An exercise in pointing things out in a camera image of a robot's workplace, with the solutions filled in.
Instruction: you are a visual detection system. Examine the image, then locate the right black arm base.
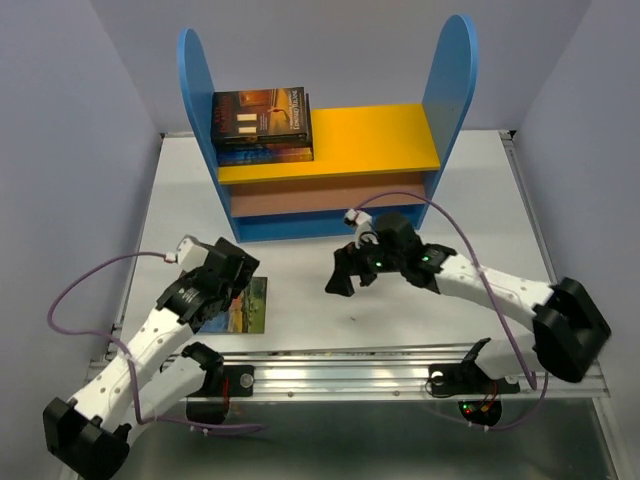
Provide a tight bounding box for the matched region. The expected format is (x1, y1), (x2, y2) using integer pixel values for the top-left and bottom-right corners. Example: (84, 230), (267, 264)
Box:
(425, 338), (521, 430)

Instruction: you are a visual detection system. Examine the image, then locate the A Tale of Two Cities book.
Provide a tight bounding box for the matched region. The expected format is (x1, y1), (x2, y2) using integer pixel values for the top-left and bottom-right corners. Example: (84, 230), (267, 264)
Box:
(214, 142), (313, 152)

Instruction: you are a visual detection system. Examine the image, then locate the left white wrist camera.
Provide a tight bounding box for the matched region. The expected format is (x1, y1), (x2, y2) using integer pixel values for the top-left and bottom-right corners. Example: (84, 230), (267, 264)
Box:
(164, 235), (209, 271)

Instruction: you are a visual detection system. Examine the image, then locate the blue and yellow wooden bookshelf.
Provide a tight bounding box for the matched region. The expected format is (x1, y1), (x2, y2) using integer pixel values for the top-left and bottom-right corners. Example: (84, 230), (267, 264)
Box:
(176, 14), (478, 242)

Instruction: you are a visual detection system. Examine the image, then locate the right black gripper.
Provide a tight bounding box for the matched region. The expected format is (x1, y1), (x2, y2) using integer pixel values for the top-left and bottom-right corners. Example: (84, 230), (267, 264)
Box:
(323, 230), (404, 297)

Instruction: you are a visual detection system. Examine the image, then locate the Little Women book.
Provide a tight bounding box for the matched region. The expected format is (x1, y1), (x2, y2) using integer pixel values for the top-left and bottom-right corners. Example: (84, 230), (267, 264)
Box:
(212, 94), (313, 149)

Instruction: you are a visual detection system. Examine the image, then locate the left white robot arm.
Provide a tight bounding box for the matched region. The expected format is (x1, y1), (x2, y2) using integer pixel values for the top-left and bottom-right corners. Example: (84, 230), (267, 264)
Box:
(43, 236), (260, 479)

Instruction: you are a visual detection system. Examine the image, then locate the Edward Rulane brown book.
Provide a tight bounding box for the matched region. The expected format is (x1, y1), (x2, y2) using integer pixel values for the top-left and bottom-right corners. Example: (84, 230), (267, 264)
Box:
(209, 86), (309, 142)

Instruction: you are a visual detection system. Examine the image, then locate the Animal Farm book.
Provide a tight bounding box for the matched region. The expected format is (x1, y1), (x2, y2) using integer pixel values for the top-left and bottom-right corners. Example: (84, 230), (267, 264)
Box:
(200, 277), (268, 334)

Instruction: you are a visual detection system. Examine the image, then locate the Jane Eyre blue book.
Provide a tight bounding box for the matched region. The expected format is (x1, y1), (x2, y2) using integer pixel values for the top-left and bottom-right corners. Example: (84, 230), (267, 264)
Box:
(217, 149), (314, 166)

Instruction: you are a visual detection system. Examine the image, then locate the aluminium rail frame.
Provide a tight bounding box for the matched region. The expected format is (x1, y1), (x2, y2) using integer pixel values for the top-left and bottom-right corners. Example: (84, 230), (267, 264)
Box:
(82, 130), (612, 401)

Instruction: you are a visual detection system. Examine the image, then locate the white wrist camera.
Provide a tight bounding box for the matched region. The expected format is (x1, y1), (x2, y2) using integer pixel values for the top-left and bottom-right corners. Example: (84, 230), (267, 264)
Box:
(343, 209), (379, 248)
(164, 235), (209, 271)

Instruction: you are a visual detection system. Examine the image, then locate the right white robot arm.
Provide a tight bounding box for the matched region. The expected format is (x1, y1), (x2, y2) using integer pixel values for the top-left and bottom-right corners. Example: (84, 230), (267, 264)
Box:
(325, 209), (612, 390)

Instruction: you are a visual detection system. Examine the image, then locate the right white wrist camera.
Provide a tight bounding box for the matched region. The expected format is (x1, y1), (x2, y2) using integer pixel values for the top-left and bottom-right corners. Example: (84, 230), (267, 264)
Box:
(343, 209), (379, 248)

